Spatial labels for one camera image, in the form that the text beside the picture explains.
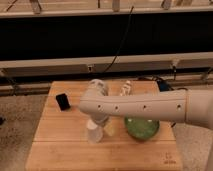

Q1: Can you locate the green bowl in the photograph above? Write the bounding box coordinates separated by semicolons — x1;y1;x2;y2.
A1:
124;117;160;141

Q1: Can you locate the wooden cutting board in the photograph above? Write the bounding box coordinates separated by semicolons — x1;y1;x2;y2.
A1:
26;81;182;171

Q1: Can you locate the white small bottle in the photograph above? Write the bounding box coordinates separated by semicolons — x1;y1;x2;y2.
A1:
120;80;131;96

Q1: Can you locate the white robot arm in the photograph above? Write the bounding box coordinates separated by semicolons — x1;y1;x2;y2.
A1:
78;79;213;130

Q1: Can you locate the black eraser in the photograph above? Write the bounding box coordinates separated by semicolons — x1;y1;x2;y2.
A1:
56;93;70;110

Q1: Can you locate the black hanging cable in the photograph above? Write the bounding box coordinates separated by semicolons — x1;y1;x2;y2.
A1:
101;5;135;74

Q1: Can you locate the black cable on floor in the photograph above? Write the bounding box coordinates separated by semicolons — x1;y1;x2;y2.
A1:
138;75;189;128

